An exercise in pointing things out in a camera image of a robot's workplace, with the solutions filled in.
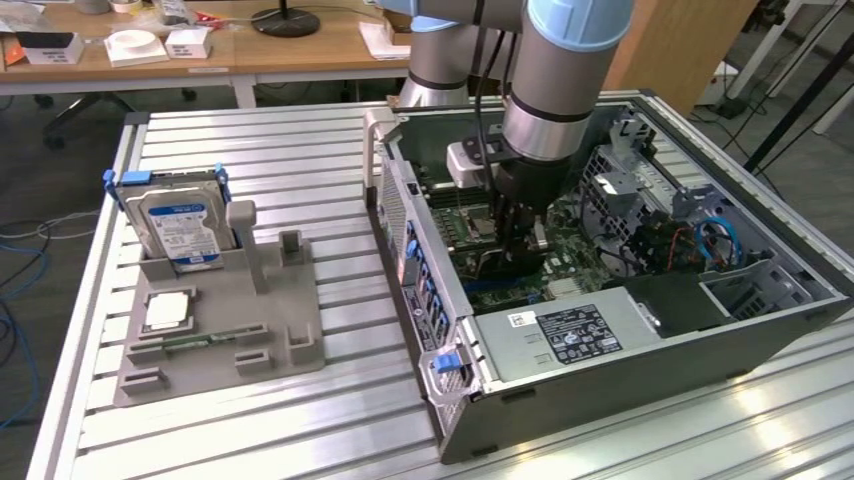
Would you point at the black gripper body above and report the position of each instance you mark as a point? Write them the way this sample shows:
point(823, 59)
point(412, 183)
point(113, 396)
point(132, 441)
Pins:
point(529, 182)

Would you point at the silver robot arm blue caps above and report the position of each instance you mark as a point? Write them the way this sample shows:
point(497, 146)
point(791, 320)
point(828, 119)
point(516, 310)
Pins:
point(560, 75)

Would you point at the CPU socket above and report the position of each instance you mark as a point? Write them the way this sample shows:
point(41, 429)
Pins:
point(480, 222)

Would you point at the green motherboard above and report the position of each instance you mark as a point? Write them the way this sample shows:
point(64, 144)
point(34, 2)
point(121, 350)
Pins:
point(573, 260)

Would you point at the black RAM slot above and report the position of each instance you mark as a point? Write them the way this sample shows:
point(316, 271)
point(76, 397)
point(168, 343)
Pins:
point(467, 198)
point(436, 187)

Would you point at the silver chipset heatsink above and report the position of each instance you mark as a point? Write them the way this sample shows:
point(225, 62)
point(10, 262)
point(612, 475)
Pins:
point(569, 287)

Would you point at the perforated metal disk bay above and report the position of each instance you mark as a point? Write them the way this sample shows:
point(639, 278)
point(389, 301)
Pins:
point(620, 200)

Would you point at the blue slot clip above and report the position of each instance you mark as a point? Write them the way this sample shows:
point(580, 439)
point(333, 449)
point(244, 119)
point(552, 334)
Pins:
point(427, 287)
point(410, 249)

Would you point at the grey power supply unit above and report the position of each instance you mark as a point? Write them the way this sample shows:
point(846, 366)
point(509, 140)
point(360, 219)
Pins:
point(567, 345)

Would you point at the blue case latch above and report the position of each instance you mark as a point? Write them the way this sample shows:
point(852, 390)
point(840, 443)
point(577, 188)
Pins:
point(445, 362)

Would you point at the wooden cabinet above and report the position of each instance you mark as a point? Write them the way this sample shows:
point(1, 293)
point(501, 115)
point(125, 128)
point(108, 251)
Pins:
point(680, 60)

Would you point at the white cabinet red dot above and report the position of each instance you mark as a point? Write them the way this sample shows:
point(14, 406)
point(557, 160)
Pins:
point(709, 85)

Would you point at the black power adapter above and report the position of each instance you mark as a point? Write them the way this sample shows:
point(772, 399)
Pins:
point(731, 107)

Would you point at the white paper booklet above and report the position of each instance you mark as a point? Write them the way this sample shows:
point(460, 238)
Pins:
point(382, 45)

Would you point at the dark grey open PC case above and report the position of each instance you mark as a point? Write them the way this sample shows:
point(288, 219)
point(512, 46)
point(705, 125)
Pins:
point(600, 400)

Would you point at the grey metal disk bay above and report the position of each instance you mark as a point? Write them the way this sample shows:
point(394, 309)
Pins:
point(753, 290)

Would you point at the brown cardboard box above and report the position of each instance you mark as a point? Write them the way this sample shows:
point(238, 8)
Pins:
point(397, 24)

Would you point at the black stand pole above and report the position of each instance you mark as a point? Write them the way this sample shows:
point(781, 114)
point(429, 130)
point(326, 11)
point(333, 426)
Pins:
point(800, 100)

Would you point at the black round lamp base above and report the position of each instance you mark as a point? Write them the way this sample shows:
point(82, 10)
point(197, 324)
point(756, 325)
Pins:
point(286, 25)

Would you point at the silver hard disk blue caddy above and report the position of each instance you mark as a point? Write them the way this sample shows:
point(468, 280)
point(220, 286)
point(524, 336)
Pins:
point(173, 225)

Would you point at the grey plastic parts rack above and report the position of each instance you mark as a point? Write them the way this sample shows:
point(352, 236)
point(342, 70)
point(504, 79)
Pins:
point(213, 380)

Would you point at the silver CPU chip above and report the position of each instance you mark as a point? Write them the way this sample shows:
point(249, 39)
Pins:
point(166, 312)

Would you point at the red clips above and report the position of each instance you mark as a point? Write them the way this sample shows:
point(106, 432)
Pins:
point(213, 21)

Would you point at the small white box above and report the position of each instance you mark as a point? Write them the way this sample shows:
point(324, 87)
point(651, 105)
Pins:
point(188, 45)

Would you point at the clear plastic packet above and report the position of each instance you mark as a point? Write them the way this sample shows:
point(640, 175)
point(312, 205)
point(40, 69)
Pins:
point(176, 12)

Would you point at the white round holder box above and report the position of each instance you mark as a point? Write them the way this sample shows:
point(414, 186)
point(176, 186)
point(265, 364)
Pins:
point(133, 47)

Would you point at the black office chair base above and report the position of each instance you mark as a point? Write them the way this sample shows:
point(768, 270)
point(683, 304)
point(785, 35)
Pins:
point(73, 112)

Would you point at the white tape roll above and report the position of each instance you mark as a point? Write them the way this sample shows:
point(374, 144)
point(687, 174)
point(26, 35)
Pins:
point(124, 6)

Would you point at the grey cup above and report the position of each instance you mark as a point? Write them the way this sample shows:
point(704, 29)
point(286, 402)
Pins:
point(89, 6)

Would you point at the white box black lid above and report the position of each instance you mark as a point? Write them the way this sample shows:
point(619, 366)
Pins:
point(49, 50)

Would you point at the orange box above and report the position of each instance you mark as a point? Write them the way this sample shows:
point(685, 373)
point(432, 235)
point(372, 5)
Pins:
point(9, 55)

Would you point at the clear plastic bag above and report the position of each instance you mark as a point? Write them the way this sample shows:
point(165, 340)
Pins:
point(20, 22)

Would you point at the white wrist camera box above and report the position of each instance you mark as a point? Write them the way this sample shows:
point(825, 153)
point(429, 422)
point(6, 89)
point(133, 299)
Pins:
point(467, 167)

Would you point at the white table frame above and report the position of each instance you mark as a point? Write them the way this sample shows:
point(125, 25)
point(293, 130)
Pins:
point(749, 55)

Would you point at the wooden desk white frame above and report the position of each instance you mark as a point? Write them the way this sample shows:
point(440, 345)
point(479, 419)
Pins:
point(300, 55)
point(133, 72)

